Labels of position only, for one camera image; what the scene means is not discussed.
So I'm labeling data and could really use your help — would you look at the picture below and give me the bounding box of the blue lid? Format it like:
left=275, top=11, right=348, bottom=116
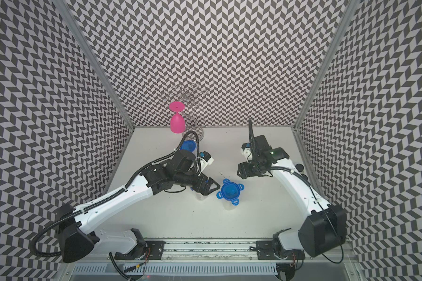
left=216, top=179, right=245, bottom=207
left=180, top=140, right=197, bottom=152

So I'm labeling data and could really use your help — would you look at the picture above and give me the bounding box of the pink plastic wine glass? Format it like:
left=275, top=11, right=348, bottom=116
left=169, top=101, right=185, bottom=133

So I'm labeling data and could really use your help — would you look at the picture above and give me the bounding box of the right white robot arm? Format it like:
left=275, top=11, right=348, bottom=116
left=237, top=118, right=347, bottom=259

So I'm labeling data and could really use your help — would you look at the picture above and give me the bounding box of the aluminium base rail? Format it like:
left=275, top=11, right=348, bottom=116
left=70, top=238, right=359, bottom=264

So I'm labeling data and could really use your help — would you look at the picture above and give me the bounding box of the green herb spice jar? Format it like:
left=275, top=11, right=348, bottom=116
left=295, top=163, right=305, bottom=173

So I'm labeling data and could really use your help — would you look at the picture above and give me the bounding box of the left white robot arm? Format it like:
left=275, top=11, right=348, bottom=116
left=29, top=146, right=220, bottom=263

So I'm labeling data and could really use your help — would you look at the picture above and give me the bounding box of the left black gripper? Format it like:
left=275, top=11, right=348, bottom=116
left=174, top=167, right=221, bottom=195

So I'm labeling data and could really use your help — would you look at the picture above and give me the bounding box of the clear cup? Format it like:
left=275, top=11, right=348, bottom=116
left=223, top=200, right=237, bottom=211
left=195, top=193, right=207, bottom=201

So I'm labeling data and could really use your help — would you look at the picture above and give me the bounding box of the chrome glass holder stand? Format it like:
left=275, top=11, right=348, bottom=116
left=164, top=84, right=208, bottom=141

